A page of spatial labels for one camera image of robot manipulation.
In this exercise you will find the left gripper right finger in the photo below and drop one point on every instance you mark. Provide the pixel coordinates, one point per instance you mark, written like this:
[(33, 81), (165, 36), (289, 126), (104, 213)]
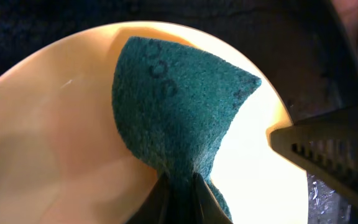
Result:
[(207, 209)]

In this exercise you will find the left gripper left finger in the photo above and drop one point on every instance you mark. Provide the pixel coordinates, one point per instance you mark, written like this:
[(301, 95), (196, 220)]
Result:
[(154, 208)]

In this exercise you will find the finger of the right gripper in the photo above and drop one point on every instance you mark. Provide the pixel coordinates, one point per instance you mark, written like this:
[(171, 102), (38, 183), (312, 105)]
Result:
[(326, 146)]

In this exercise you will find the green yellow sponge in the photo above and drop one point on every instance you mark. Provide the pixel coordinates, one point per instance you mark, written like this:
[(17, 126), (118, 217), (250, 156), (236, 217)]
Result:
[(173, 104)]

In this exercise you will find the yellow plate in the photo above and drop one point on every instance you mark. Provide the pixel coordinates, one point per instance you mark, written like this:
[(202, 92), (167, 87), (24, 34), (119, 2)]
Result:
[(63, 161)]

